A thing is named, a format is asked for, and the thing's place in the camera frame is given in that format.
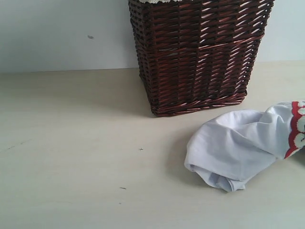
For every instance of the white t-shirt red lettering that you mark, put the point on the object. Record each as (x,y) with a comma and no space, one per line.
(229,150)

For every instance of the dark brown wicker basket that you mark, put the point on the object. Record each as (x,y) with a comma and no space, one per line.
(197,54)

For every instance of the white lace basket liner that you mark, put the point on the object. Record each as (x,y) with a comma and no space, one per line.
(158,1)

